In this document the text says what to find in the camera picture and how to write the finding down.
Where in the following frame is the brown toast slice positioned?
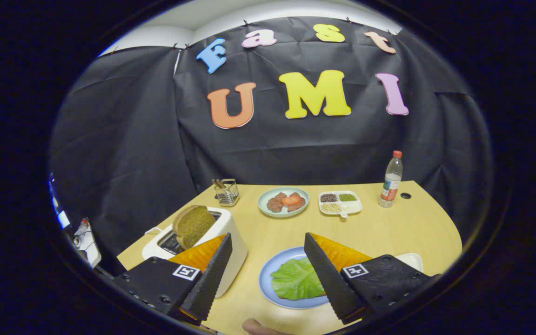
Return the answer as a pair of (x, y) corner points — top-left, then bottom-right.
(173, 205), (216, 250)

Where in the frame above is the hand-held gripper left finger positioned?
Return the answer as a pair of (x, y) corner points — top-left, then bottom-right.
(112, 233), (233, 322)

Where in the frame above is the white device with cables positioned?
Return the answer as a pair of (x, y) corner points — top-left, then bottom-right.
(73, 218), (102, 268)

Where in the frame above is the metal wire holder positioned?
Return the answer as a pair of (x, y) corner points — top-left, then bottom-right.
(212, 179), (241, 207)

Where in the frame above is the blue plate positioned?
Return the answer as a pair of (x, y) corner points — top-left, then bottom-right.
(258, 246), (331, 310)

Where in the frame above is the white divided condiment dish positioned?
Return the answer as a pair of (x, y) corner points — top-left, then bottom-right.
(318, 190), (363, 219)

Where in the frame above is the white square plate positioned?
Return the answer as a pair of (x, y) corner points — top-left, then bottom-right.
(394, 253), (423, 273)

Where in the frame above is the white toaster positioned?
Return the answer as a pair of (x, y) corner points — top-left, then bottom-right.
(141, 207), (248, 298)

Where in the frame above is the green lettuce leaf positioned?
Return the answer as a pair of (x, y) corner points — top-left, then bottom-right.
(270, 257), (327, 301)

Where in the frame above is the clear bottle with red cap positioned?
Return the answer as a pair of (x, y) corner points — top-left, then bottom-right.
(378, 150), (403, 208)

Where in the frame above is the pale green plate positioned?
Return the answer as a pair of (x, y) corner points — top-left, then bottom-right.
(257, 187), (310, 218)

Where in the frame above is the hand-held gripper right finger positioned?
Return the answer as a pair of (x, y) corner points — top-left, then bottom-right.
(304, 232), (441, 325)

